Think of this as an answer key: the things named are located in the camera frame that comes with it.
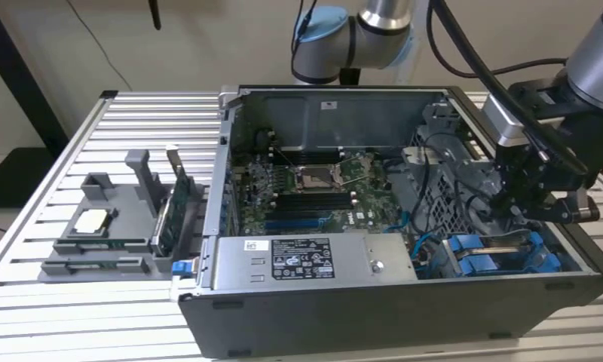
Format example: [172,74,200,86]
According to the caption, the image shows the blue disk wire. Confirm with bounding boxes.
[386,220,441,265]

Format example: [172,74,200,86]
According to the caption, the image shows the black wrist mount bracket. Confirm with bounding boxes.
[508,77,570,122]

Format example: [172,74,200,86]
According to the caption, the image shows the grey parts rack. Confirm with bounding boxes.
[39,149,212,282]

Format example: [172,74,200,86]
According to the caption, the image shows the CPU socket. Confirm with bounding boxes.
[291,164,341,190]

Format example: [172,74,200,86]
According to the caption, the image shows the thin metal locking lever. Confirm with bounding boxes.
[273,146,301,170]

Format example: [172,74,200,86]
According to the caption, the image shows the empty blue disk carrier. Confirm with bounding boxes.
[445,241,565,275]

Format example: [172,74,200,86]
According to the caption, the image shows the metal socket cover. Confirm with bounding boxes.
[335,155,380,186]

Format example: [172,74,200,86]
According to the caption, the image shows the silver power supply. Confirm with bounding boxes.
[212,232,417,291]

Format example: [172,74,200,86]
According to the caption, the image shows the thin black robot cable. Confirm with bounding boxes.
[426,0,569,76]

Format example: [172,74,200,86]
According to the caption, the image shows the green graphics card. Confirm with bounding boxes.
[149,145,199,258]

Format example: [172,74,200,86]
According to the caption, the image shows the green motherboard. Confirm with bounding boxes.
[228,148,414,238]

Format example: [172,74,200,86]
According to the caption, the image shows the black open PC case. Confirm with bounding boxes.
[168,83,603,359]

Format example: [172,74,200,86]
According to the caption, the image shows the grey wire bundle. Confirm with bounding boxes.
[456,188,505,235]

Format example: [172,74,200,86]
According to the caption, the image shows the black sleeved wire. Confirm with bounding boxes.
[410,130,498,231]

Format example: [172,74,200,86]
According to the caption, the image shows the green RAM stick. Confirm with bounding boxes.
[77,241,148,251]
[64,258,137,270]

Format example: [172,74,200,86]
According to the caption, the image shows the grey perforated disk bay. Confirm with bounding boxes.
[401,124,568,276]

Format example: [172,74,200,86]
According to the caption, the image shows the hard disk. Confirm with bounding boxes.
[460,230,552,265]

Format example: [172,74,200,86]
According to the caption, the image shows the silver CPU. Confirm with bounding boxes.
[73,210,111,234]

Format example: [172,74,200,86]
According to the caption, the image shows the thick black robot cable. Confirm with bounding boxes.
[432,0,589,174]

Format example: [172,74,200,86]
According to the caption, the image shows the black antenna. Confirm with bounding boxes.
[149,0,164,31]

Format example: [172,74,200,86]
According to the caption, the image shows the blue expansion slot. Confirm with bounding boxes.
[264,216,335,232]

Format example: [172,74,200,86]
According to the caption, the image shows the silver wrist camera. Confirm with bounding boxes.
[481,93,530,149]

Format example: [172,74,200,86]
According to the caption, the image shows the black stand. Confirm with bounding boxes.
[0,0,75,207]

